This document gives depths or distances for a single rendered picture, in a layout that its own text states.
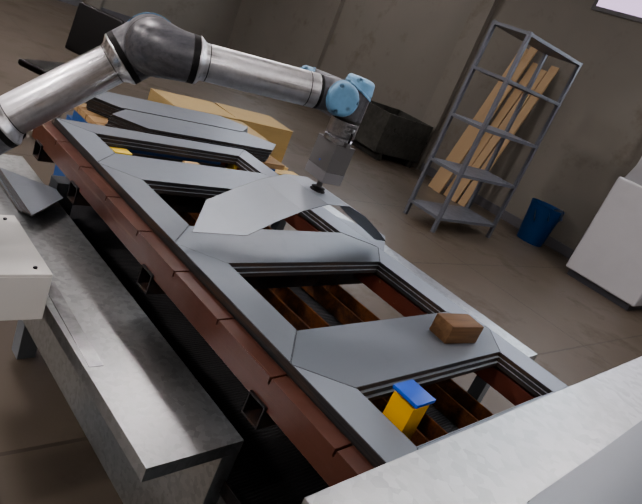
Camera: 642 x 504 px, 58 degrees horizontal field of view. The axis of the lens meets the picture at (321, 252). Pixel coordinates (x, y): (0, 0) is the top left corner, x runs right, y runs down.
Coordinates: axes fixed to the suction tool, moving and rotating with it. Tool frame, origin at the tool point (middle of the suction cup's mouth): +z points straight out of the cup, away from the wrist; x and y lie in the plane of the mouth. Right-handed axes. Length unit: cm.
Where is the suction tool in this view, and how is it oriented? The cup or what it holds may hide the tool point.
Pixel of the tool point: (315, 194)
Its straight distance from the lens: 154.7
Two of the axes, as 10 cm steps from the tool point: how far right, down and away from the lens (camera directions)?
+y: -5.4, -5.0, 6.8
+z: -3.7, 8.6, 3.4
